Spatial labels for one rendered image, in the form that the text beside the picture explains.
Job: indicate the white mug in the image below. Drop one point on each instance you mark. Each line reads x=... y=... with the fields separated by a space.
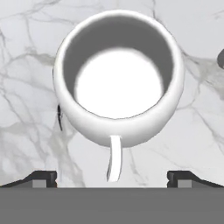
x=116 y=84

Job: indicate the dark grey round object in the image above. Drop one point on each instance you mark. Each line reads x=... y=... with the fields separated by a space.
x=221 y=59

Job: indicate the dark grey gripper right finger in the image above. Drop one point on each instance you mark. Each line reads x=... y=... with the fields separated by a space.
x=182 y=178

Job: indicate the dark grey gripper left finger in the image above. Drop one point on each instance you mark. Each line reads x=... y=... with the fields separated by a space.
x=40 y=178

